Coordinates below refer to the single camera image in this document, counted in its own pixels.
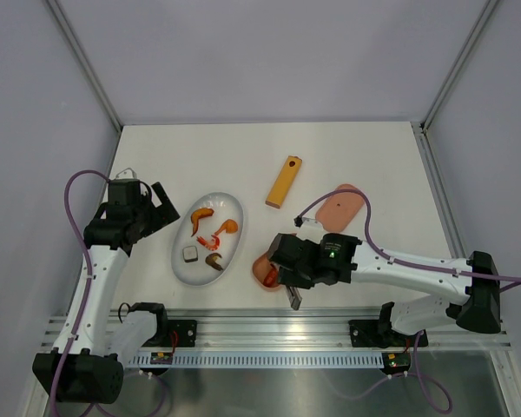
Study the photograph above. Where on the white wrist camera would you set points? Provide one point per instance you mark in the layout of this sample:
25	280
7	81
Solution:
310	229
126	174

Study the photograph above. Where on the left aluminium frame post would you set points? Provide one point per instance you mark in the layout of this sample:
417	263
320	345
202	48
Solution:
76	49

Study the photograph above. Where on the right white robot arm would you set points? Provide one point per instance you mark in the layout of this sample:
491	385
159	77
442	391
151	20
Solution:
464	292

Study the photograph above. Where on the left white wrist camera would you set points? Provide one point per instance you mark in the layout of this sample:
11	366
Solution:
126	174

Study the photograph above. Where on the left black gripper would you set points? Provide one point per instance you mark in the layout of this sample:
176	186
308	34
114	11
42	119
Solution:
162	215

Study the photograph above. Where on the red shrimp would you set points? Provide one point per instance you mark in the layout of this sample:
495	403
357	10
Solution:
212	243

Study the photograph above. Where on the right aluminium frame post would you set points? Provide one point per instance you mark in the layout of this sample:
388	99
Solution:
462	58

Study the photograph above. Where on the white oval plate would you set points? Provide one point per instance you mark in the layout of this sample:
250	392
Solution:
199	274

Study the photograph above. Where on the aluminium frame post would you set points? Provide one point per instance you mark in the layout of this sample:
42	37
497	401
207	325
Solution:
462	58
76	49

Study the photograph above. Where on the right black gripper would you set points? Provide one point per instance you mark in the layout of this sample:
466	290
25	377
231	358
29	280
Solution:
286	276

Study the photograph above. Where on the white black sushi block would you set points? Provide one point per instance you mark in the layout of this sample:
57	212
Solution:
190	254

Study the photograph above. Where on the yellow rectangular box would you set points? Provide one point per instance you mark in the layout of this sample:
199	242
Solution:
283	183

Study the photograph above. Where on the pink lunch box lid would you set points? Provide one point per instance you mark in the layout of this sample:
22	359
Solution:
338	210

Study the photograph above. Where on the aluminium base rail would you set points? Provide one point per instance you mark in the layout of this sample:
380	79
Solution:
280	329

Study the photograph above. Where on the white slotted cable duct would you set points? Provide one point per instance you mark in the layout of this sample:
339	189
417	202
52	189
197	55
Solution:
259	360

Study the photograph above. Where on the pink lunch box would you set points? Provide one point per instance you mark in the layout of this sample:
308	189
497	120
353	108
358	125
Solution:
260	269

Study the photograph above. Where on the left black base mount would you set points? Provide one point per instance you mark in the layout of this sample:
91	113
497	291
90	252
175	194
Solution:
182	333

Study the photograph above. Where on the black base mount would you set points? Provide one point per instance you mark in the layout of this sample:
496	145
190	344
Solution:
182	333
372	333

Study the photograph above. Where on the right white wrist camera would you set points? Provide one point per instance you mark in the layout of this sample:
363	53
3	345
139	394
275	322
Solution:
310	229

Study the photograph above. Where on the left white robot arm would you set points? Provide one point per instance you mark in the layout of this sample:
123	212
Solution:
85	365

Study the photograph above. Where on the red sausage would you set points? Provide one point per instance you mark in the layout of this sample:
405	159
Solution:
271	279

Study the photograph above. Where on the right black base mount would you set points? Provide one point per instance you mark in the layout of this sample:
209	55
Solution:
372	333

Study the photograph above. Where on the metal food tongs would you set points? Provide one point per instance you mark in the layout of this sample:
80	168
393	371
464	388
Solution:
294	297

